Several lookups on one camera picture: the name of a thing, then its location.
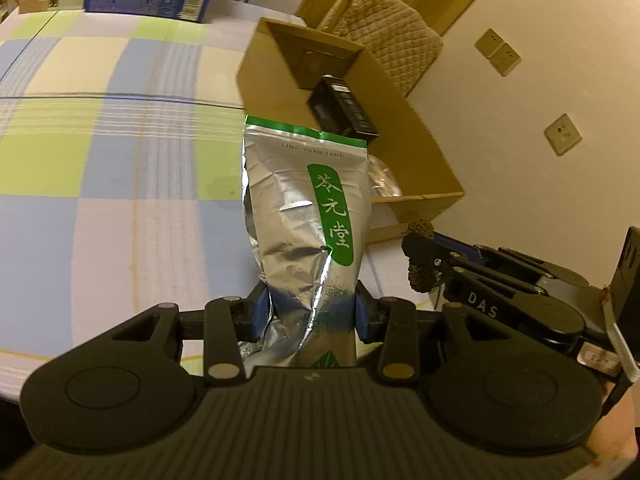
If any silver green tea bag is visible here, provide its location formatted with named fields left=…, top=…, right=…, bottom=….
left=238, top=114, right=371, bottom=369

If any beige quilted chair cover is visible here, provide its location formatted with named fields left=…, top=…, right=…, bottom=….
left=317, top=0, right=445, bottom=99

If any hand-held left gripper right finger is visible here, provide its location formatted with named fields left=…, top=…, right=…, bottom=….
left=354, top=282, right=502, bottom=387

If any brown cardboard box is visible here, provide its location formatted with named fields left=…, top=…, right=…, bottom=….
left=235, top=16, right=466, bottom=244

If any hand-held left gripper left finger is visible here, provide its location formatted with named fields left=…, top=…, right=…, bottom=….
left=106, top=283, right=274, bottom=387

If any brown dried pine cone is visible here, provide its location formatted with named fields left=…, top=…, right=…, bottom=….
left=403, top=217, right=443, bottom=294

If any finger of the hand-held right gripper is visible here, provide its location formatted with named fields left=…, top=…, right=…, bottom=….
left=432, top=231, right=502, bottom=264
left=401, top=233, right=462, bottom=287

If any cotton swab packet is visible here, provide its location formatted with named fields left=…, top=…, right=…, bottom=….
left=367, top=154, right=404, bottom=199

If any beige wall socket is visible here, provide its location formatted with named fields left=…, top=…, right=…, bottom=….
left=543, top=112, right=584, bottom=157

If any long black product box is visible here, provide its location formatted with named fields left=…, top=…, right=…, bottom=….
left=305, top=74, right=380, bottom=142

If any person's right forearm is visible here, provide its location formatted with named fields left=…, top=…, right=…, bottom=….
left=584, top=389, right=639, bottom=467

